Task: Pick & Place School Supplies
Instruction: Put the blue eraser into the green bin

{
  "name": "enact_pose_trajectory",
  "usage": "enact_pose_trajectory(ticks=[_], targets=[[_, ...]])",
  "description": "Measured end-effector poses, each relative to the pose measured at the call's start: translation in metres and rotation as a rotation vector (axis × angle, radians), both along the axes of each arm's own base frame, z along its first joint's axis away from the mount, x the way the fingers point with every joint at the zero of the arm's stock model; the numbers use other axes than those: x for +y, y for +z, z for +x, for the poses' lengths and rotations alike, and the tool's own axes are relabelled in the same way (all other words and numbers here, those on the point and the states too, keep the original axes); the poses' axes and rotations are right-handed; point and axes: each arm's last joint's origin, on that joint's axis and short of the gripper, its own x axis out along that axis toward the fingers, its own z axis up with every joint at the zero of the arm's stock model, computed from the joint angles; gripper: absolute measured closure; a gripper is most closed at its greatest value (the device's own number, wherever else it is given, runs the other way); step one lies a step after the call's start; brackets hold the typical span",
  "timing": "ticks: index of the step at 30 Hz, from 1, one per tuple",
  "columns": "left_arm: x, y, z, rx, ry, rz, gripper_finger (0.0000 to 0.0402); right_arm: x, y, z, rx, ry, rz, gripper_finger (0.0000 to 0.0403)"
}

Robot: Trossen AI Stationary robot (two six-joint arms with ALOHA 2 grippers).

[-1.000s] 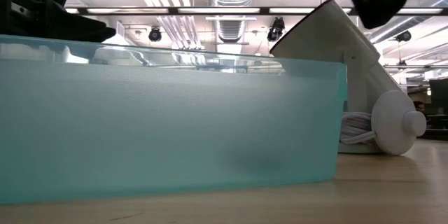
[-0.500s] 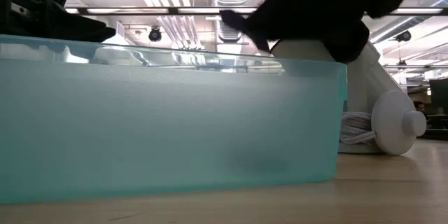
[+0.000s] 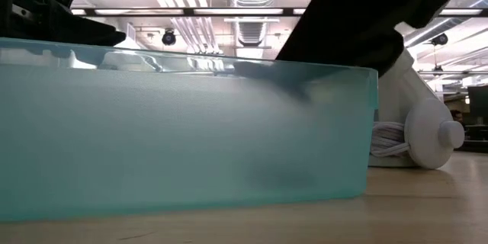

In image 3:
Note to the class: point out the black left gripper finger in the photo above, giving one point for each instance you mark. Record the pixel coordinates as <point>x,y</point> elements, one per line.
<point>91,34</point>

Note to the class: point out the translucent green plastic bin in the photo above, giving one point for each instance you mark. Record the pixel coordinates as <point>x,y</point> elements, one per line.
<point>171,141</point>

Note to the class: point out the black hanging spotlight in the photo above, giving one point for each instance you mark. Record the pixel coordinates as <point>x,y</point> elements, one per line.
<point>169,37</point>
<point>440,39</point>

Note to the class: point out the white cylindrical desk lamp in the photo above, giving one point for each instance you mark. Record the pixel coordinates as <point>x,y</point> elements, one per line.
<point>423,133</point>

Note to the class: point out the person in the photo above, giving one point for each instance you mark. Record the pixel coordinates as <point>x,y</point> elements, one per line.
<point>456,115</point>

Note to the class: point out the dark monitor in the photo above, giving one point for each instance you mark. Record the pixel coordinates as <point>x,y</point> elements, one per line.
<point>478,103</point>

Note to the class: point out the dark desk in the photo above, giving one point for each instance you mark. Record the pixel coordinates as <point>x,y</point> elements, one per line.
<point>472,137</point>

